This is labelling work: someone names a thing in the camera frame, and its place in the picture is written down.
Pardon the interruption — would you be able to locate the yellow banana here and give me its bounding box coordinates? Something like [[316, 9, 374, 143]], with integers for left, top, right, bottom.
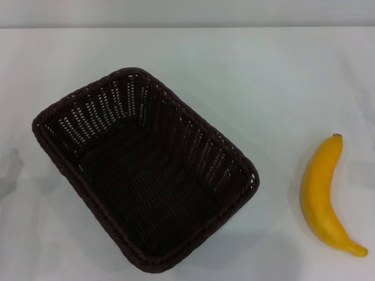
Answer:
[[299, 133, 369, 258]]

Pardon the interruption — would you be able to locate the dark brown woven basket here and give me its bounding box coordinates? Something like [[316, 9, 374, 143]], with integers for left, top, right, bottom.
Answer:
[[31, 67, 261, 273]]

